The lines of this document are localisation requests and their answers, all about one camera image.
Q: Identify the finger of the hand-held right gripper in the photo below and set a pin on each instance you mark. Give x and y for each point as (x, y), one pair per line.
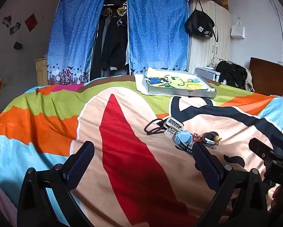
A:
(259, 146)
(279, 141)

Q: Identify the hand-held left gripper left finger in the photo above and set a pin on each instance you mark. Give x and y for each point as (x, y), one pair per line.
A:
(73, 173)

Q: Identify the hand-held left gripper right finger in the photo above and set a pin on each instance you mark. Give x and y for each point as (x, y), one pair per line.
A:
(210, 170)

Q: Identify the blue wristwatch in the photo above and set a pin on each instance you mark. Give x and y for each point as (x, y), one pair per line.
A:
(183, 139)

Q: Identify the grey tray with cartoon picture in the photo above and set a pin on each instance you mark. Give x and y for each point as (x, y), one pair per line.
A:
(179, 82)

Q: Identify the colourful printed blanket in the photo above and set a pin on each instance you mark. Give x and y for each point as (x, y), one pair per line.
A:
(122, 151)

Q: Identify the brown wooden headboard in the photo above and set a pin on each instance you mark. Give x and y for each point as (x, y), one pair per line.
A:
(269, 75)

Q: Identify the black clothes pile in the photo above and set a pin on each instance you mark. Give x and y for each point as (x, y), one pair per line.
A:
(233, 74)

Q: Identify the pink cloth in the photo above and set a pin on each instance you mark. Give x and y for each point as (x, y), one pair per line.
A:
(0, 205)

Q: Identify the white storage box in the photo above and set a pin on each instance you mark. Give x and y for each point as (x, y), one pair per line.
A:
(206, 73)

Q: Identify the small wooden cabinet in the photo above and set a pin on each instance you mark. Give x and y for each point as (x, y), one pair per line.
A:
(41, 72)

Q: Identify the white paper sheet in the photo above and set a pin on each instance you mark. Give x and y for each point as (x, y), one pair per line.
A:
(139, 84)

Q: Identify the cream wooden wardrobe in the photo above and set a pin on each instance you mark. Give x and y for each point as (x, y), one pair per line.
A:
(223, 37)

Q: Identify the white paper bag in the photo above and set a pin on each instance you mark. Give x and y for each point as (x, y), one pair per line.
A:
(237, 32)

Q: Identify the black hanging jacket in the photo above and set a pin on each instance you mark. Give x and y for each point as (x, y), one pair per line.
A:
(114, 42)

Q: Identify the blue dotted fabric wardrobe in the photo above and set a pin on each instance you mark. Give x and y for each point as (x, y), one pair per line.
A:
(153, 28)

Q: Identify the dark wall hanger item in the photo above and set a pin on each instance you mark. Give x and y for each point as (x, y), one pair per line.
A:
(18, 45)

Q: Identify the wall photo print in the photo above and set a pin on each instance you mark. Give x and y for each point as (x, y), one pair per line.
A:
(15, 28)
(7, 20)

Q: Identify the red paper wall decoration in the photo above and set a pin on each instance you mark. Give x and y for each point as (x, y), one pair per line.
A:
(31, 22)

